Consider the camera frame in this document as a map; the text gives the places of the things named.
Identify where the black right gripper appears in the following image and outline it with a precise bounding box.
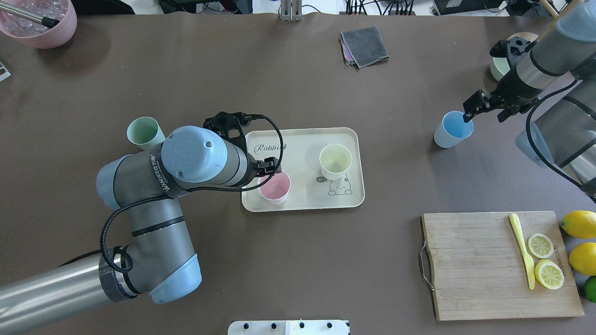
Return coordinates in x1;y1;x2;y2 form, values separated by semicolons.
463;70;543;123

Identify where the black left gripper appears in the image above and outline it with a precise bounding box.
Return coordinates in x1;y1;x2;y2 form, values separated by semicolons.
247;154;282;185

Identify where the pink cup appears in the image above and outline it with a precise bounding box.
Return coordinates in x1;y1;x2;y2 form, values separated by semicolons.
257;170;291;204

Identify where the blue cup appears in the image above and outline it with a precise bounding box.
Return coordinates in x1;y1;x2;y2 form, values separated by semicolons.
433;111;474;148

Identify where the pale yellow cup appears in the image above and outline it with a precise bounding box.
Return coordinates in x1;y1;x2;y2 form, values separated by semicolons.
319;143;352;181

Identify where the green cup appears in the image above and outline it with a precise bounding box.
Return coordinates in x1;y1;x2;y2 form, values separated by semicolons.
126;116;165;151

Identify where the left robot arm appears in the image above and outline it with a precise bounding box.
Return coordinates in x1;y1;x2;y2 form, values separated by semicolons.
1;126;279;335

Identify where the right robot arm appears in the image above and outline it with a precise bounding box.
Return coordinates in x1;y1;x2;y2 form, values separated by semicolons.
463;0;596;200

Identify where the cream rabbit tray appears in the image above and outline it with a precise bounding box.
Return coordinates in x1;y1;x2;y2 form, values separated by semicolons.
241;127;366;212

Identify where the green bowl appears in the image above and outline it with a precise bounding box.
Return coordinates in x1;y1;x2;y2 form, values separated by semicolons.
490;57;510;82

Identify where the wooden cup stand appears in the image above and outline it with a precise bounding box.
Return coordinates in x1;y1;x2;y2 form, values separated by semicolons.
506;0;588;42

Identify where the grey folded cloth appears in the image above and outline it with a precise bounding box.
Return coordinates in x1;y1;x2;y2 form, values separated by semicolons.
340;26;390;69

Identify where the purple cloth under grey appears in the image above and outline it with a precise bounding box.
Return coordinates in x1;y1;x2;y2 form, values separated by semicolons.
340;40;358;68

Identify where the upper lemon slice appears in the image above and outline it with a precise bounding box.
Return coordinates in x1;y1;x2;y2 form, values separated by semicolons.
527;233;554;259

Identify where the lemon slice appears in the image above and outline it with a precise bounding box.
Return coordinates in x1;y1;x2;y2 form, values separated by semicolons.
534;259;565;290
527;233;554;259

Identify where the upper whole lemon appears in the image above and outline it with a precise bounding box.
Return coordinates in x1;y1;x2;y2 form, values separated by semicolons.
560;210;596;238

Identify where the whole lemon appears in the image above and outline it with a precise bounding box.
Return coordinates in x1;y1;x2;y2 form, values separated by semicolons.
560;210;596;238
569;242;596;276

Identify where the wooden cutting board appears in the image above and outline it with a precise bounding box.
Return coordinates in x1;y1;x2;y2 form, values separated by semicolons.
421;211;584;322

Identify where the yellow plastic knife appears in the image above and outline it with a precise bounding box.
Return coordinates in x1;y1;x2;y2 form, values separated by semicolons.
509;213;536;290

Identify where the lower lemon slice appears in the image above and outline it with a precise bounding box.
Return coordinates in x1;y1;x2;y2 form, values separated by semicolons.
534;259;565;290

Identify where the lower whole lemon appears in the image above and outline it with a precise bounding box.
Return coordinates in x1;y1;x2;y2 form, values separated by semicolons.
569;242;596;276

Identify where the green lime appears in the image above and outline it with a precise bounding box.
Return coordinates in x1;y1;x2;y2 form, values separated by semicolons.
582;276;596;303

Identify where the steel muddler black tip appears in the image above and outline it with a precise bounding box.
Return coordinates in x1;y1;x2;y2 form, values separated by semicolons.
0;1;60;28

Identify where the pink ice bowl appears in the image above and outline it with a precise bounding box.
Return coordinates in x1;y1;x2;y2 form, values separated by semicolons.
0;0;77;49

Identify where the aluminium camera post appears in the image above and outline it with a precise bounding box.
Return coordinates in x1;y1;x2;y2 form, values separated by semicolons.
279;0;304;21

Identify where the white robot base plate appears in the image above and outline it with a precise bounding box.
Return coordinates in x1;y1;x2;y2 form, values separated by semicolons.
227;319;351;335

